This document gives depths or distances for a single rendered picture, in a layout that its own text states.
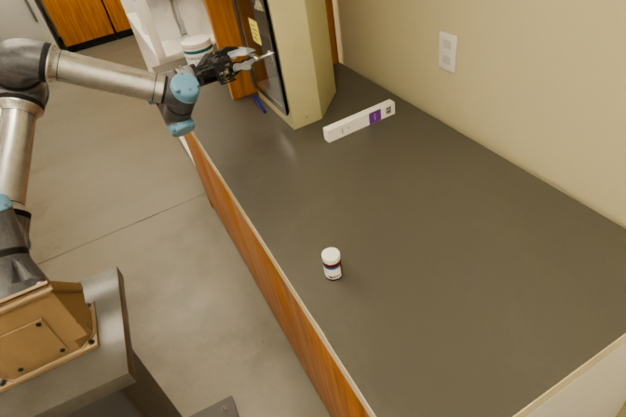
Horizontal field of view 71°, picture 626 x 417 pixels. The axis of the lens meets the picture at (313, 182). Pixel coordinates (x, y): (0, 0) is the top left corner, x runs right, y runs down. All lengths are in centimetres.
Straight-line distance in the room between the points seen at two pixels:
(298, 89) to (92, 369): 96
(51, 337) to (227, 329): 122
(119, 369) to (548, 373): 81
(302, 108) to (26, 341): 98
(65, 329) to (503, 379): 83
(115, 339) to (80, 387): 11
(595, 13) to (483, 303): 62
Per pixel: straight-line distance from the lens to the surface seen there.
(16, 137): 128
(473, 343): 92
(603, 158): 119
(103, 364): 106
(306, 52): 143
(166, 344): 224
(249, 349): 208
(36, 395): 110
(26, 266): 104
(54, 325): 103
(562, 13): 114
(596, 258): 111
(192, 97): 120
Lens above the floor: 172
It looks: 38 degrees down
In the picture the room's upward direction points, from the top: 10 degrees counter-clockwise
